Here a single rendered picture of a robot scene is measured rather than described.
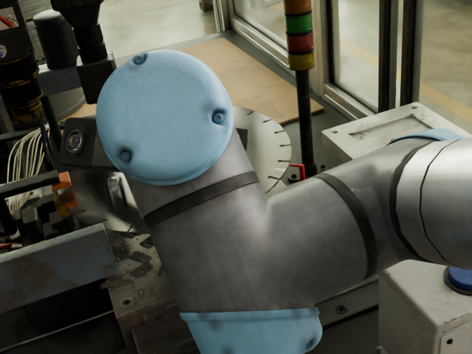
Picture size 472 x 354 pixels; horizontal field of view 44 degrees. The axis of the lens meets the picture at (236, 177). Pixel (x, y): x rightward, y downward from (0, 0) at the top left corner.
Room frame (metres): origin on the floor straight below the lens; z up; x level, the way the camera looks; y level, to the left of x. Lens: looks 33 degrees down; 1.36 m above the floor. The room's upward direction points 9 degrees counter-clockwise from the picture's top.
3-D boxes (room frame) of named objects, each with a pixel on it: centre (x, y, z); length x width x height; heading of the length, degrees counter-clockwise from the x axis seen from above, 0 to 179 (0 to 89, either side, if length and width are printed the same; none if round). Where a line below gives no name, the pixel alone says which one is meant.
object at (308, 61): (0.92, -0.14, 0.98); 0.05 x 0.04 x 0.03; 16
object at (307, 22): (0.92, -0.14, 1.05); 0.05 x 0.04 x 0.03; 16
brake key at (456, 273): (0.44, -0.23, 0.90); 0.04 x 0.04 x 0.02
